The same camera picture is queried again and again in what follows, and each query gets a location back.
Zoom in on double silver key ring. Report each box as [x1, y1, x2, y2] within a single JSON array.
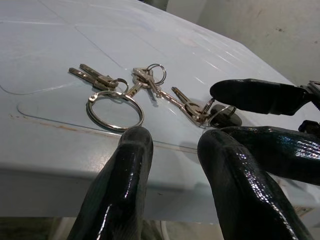
[[146, 63, 167, 86]]

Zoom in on black-headed key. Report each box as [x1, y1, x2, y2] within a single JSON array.
[[208, 104, 243, 130]]

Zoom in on small silver key ring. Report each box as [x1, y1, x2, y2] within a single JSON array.
[[200, 98, 216, 119], [109, 77, 130, 95]]

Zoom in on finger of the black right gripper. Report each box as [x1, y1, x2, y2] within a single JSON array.
[[219, 125, 320, 186], [209, 78, 310, 116]]

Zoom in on brass-toned key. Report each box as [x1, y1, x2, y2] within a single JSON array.
[[123, 67, 151, 99]]

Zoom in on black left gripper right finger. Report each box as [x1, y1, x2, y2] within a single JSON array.
[[197, 129, 314, 240]]

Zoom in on light blue plastic table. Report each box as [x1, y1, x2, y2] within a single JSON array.
[[0, 0, 320, 226]]

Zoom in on large silver key ring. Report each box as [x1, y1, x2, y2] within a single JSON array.
[[86, 90, 145, 132]]

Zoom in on long silver key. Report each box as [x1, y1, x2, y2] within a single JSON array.
[[156, 88, 209, 127]]

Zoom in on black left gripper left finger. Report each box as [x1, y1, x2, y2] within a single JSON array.
[[66, 126, 154, 240]]

